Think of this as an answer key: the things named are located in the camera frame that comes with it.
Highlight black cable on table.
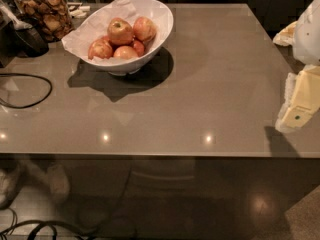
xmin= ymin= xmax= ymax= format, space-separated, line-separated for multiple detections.
xmin=0 ymin=72 xmax=53 ymax=110

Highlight black round device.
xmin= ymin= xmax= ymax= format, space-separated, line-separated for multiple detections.
xmin=14 ymin=27 xmax=49 ymax=58

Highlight white spoon handle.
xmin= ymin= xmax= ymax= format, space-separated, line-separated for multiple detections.
xmin=0 ymin=0 xmax=32 ymax=30

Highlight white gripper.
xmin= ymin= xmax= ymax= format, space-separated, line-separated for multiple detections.
xmin=273 ymin=0 xmax=320 ymax=133

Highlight glass jar of chips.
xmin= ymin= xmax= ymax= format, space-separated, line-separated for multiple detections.
xmin=14 ymin=0 xmax=74 ymax=42

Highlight white items behind bowl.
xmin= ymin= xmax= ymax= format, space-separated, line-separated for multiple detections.
xmin=69 ymin=5 xmax=91 ymax=18

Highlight left front red apple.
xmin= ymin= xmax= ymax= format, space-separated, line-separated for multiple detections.
xmin=88 ymin=39 xmax=113 ymax=60

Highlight right rear red apple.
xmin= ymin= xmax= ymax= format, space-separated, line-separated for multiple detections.
xmin=133 ymin=16 xmax=157 ymax=43

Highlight black cables on floor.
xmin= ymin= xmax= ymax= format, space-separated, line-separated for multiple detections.
xmin=0 ymin=207 xmax=98 ymax=240

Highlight white ceramic bowl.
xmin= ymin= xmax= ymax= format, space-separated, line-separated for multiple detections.
xmin=71 ymin=0 xmax=175 ymax=77

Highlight white paper liner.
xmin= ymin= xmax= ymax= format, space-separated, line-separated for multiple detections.
xmin=61 ymin=0 xmax=171 ymax=65

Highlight front centre yellow apple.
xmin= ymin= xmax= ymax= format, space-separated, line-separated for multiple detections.
xmin=113 ymin=46 xmax=138 ymax=59

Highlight small red apple right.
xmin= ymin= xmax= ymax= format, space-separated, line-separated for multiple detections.
xmin=131 ymin=40 xmax=145 ymax=57

